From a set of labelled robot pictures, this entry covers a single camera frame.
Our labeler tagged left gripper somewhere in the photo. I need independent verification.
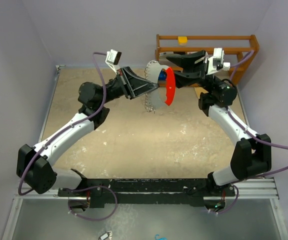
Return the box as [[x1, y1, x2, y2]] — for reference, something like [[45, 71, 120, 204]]
[[97, 67, 159, 106]]

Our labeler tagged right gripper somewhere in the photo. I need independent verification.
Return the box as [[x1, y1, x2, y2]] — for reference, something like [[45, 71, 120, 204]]
[[162, 50, 221, 93]]

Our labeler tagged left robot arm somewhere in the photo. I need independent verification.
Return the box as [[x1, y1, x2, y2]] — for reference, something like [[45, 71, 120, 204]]
[[16, 63, 162, 196]]

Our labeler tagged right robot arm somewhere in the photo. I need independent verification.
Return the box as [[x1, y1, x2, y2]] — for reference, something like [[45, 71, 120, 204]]
[[166, 48, 272, 196]]

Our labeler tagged brown envelope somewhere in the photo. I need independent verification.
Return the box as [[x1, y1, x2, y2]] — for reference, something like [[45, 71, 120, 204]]
[[194, 87, 205, 99]]

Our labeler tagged white stapler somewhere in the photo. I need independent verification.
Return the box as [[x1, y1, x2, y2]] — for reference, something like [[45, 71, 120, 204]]
[[157, 51, 179, 61]]

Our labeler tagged yellow block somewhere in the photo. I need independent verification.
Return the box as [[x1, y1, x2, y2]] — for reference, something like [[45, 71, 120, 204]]
[[177, 36, 188, 46]]

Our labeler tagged wooden shelf rack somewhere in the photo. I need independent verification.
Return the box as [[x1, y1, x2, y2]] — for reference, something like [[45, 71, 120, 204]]
[[154, 34, 260, 85]]

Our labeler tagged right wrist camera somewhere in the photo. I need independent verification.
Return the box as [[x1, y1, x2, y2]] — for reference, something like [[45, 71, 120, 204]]
[[206, 47, 231, 75]]

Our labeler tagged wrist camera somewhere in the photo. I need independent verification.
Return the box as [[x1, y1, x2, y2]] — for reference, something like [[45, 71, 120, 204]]
[[206, 47, 231, 75], [105, 49, 122, 73]]

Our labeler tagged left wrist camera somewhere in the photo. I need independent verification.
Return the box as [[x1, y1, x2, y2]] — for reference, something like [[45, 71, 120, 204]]
[[105, 49, 122, 73]]

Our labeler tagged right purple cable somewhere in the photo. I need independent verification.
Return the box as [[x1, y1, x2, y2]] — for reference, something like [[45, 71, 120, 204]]
[[210, 49, 288, 216]]

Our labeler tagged purple cable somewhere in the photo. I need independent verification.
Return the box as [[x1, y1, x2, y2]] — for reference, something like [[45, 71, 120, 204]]
[[210, 49, 288, 216], [17, 51, 119, 221]]

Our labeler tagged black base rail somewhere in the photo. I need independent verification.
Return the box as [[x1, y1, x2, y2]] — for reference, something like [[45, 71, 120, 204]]
[[58, 178, 235, 209]]

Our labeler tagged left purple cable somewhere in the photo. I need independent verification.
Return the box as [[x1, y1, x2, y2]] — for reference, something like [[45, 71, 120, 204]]
[[17, 51, 119, 221]]

